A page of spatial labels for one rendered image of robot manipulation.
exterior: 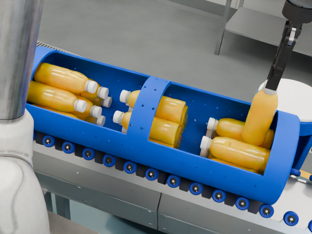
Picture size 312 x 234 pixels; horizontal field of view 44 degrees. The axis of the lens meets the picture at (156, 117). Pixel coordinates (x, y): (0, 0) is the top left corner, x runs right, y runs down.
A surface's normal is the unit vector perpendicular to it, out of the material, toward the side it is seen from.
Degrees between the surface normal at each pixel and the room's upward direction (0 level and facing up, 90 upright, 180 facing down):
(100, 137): 88
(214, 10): 76
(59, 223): 5
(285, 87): 0
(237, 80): 0
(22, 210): 66
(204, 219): 70
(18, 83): 92
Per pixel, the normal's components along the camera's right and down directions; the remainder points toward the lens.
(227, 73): 0.10, -0.76
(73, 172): -0.26, 0.29
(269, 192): -0.32, 0.60
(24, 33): 0.61, 0.55
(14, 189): 0.73, -0.21
